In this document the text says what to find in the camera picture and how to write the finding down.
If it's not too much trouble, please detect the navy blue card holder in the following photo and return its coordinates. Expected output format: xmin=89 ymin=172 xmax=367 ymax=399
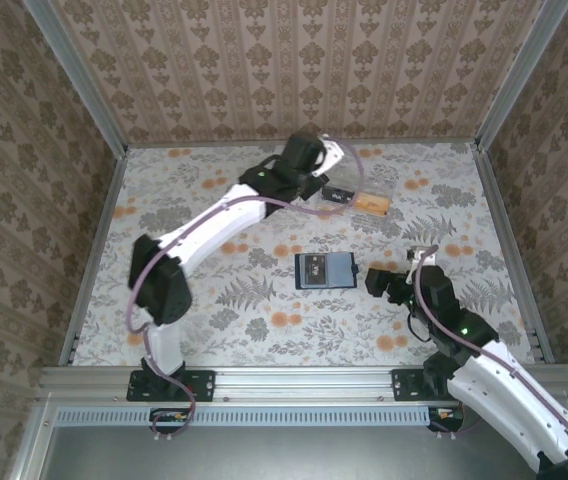
xmin=294 ymin=251 xmax=360 ymax=291

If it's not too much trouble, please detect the gold VIP card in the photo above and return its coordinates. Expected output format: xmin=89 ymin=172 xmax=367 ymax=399
xmin=353 ymin=193 xmax=393 ymax=217

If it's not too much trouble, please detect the clear plastic organizer box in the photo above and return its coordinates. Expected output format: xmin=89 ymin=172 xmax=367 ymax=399
xmin=323 ymin=159 xmax=396 ymax=225

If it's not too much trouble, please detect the grey metal sheet panel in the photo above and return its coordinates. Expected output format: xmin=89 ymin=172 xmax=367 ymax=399
xmin=6 ymin=394 xmax=568 ymax=480

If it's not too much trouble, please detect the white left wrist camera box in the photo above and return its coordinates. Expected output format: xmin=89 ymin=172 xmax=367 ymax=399
xmin=312 ymin=141 xmax=346 ymax=177

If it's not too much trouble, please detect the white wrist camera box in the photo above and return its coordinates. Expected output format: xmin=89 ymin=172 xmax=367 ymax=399
xmin=312 ymin=141 xmax=346 ymax=177
xmin=407 ymin=244 xmax=439 ymax=274

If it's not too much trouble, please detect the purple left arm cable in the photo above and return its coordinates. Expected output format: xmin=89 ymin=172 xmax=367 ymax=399
xmin=128 ymin=134 xmax=365 ymax=441

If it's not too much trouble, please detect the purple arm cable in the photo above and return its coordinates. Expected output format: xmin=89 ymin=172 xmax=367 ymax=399
xmin=411 ymin=244 xmax=568 ymax=444
xmin=128 ymin=134 xmax=365 ymax=441

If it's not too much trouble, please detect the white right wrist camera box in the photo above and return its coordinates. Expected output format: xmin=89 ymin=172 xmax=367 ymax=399
xmin=407 ymin=244 xmax=439 ymax=274

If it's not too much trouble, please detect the aluminium side rail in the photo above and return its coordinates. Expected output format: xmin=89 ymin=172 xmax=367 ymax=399
xmin=58 ymin=149 xmax=128 ymax=366
xmin=471 ymin=142 xmax=555 ymax=364

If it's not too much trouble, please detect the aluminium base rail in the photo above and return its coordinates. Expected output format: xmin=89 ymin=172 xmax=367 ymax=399
xmin=38 ymin=364 xmax=568 ymax=401

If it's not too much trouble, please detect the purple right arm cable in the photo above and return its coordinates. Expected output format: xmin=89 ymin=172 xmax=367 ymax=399
xmin=411 ymin=244 xmax=568 ymax=444

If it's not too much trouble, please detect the grey slotted cable duct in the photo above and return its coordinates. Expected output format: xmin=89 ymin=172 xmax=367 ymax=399
xmin=56 ymin=405 xmax=465 ymax=427

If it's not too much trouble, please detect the aluminium frame post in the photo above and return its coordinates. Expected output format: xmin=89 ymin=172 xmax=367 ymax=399
xmin=473 ymin=0 xmax=568 ymax=151
xmin=21 ymin=0 xmax=130 ymax=154

